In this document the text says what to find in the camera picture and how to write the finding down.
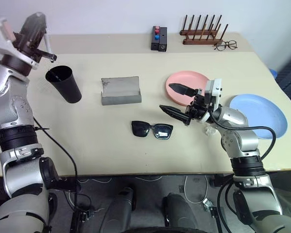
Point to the black box with coloured buttons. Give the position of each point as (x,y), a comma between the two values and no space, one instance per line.
(155,38)

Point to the plain black box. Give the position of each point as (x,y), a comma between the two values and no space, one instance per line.
(163,40)

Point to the pink plate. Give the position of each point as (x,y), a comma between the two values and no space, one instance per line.
(184,77)

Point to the small blue object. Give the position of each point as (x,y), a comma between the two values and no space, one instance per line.
(273,72)

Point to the dark rounded robot leg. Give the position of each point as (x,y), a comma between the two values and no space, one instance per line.
(178,210)
(122,206)

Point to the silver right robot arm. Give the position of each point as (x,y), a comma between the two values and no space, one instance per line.
(244,150)

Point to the black table bracket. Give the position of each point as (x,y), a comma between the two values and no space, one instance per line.
(219,180)

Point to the dark thin-framed clear eyeglasses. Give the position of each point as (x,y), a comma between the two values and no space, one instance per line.
(225,45)

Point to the brown wooden peg rack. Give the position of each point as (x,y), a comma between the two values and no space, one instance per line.
(201,34)

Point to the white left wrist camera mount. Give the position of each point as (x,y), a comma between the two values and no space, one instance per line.
(0,41)

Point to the grey open glasses case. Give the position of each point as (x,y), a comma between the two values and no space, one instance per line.
(121,91)

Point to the black sunglasses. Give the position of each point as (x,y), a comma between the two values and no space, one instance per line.
(141,128)

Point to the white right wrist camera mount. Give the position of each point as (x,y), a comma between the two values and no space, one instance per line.
(214,93)

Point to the black marker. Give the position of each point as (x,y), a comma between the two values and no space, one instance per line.
(56,76)

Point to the black plastic cup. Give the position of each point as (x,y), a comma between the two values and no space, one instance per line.
(66,89)

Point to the clear plastic piece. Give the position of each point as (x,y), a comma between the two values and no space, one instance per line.
(209,129)

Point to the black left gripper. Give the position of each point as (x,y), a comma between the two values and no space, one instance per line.
(26,44)

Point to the white marker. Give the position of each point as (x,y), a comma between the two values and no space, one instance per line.
(47,43)

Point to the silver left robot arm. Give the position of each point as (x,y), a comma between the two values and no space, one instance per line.
(12,106)

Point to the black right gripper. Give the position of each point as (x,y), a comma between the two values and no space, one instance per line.
(198,106)

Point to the blue plate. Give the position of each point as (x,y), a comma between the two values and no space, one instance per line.
(261,109)

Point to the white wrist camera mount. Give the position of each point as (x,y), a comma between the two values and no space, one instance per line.
(0,41)
(214,93)

